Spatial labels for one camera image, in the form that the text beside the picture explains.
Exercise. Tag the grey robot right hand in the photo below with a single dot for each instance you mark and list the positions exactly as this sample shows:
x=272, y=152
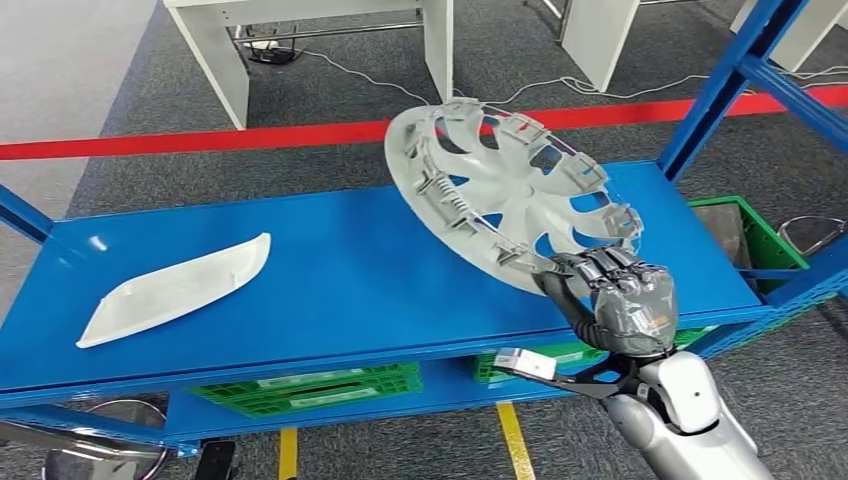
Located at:
x=636, y=311

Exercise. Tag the silver wheel hubcap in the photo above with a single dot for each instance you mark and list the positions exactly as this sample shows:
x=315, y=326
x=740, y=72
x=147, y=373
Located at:
x=523, y=192

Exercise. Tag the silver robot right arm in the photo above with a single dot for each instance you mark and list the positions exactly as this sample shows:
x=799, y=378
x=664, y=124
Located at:
x=689, y=411

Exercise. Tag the large blue steel shelf rack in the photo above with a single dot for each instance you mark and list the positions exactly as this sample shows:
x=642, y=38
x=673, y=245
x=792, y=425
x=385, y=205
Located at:
x=331, y=278

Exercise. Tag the white curved plastic part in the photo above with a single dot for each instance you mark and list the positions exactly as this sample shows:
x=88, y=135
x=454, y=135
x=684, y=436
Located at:
x=172, y=291

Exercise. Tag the chrome stanchion base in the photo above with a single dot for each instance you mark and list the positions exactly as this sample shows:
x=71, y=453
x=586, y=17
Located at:
x=811, y=232

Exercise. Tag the black power strip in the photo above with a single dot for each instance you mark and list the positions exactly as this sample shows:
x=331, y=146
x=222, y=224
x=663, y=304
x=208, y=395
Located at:
x=272, y=54

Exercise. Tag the long red barrier belt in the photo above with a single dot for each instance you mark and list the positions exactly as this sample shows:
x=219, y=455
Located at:
x=199, y=140

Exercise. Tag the white table with chrome bar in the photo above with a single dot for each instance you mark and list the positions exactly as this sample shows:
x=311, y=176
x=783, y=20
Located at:
x=212, y=66

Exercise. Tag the chrome barrier stanchion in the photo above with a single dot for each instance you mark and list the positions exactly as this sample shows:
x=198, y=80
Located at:
x=99, y=450

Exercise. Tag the black camera bracket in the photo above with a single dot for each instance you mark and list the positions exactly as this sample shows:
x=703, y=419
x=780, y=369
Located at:
x=583, y=385

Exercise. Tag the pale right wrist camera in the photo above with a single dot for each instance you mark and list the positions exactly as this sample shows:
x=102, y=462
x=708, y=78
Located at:
x=526, y=363

